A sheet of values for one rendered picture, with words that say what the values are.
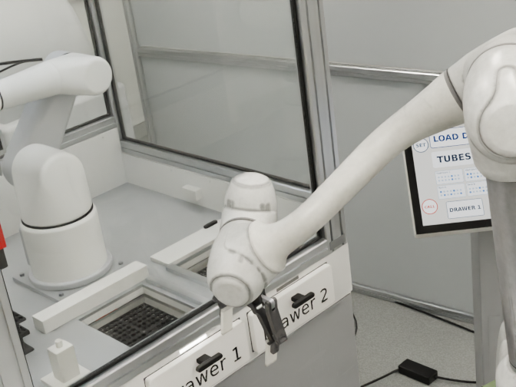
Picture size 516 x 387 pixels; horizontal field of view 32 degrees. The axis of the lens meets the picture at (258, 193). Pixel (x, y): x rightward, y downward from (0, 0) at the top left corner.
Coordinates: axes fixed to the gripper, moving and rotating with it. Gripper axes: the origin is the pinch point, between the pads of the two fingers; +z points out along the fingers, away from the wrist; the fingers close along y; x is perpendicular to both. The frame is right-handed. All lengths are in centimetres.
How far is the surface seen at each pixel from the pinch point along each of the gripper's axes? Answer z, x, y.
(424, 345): 107, -134, 37
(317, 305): 16.6, -35.8, 11.1
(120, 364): 2.2, 22.4, 15.5
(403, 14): -12, -156, 79
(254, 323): 10.3, -14.0, 12.1
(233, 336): 10.2, -7.1, 12.0
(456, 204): -4, -73, -2
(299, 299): 8.8, -26.9, 9.7
